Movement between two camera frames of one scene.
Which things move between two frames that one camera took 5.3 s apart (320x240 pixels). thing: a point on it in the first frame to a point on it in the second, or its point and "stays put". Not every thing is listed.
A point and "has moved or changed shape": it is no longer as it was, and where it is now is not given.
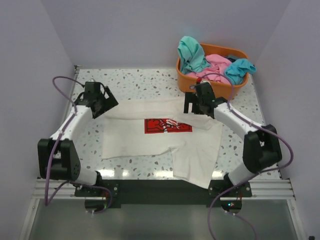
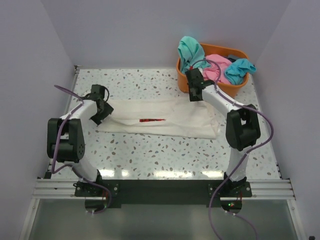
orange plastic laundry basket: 187,83 stays put
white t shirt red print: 142,127 has moved or changed shape
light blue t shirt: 236,71 stays put
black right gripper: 195,104 to 194,92
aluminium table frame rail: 262,190 stays put
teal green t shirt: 191,55 stays put
